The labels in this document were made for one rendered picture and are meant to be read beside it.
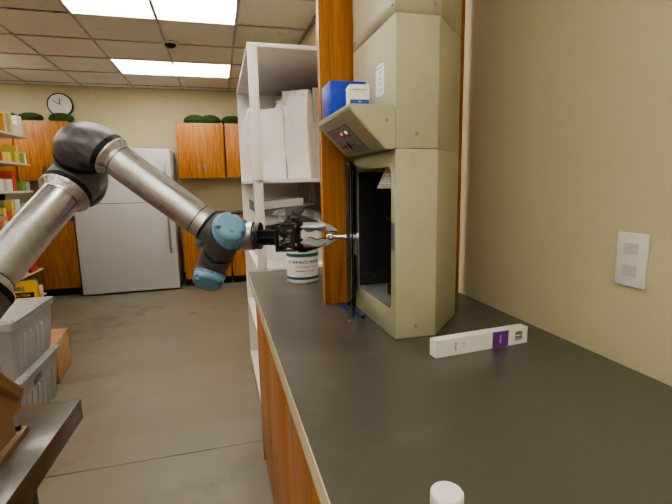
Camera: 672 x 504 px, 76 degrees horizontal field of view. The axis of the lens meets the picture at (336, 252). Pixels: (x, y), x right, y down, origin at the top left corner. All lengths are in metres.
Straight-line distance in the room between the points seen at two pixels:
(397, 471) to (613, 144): 0.83
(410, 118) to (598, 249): 0.53
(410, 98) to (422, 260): 0.39
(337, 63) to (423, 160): 0.49
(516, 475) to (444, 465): 0.09
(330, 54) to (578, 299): 0.97
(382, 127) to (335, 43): 0.47
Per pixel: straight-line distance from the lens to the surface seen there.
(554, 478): 0.71
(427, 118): 1.09
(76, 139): 1.11
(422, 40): 1.12
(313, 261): 1.73
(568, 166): 1.23
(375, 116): 1.04
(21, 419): 0.97
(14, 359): 2.89
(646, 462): 0.80
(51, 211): 1.13
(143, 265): 6.00
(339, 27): 1.46
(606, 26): 1.21
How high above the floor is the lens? 1.33
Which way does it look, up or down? 9 degrees down
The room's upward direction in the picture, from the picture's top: 1 degrees counter-clockwise
